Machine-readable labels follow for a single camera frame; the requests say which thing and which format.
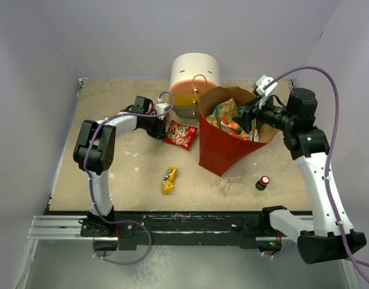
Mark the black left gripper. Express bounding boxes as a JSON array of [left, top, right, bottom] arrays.
[[140, 114, 167, 141]]

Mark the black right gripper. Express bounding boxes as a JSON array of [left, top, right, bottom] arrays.
[[232, 92, 296, 133]]

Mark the teal Fox's candy bag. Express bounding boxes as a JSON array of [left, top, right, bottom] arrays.
[[238, 119, 259, 142]]

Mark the orange Fox's candy bag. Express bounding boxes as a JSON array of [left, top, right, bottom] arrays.
[[220, 117, 251, 140]]

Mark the large gold snack bag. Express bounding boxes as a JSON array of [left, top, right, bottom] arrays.
[[206, 98, 238, 128]]

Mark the red noodle snack packet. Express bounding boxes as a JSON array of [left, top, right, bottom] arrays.
[[164, 120, 198, 151]]

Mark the red paper bag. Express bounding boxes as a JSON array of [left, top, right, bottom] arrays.
[[199, 87, 279, 176]]

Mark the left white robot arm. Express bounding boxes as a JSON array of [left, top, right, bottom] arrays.
[[73, 96, 173, 236]]

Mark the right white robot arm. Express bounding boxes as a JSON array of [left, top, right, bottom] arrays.
[[233, 88, 367, 264]]

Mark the yellow M&M's packet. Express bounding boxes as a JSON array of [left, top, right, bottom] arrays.
[[162, 166, 179, 195]]

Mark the small three-drawer cabinet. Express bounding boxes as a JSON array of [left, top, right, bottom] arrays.
[[169, 52, 220, 118]]

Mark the small red-capped bottle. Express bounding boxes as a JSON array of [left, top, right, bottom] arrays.
[[255, 176, 270, 191]]

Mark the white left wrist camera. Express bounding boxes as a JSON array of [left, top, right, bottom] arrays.
[[155, 102, 171, 119]]

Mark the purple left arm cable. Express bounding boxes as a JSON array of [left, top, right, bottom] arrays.
[[81, 91, 175, 265]]

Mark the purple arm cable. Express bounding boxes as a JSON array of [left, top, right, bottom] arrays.
[[261, 66, 369, 289], [81, 91, 175, 265]]

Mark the aluminium table rail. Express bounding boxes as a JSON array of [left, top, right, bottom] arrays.
[[28, 216, 81, 240]]

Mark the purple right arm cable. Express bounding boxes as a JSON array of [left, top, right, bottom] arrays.
[[261, 66, 369, 289]]

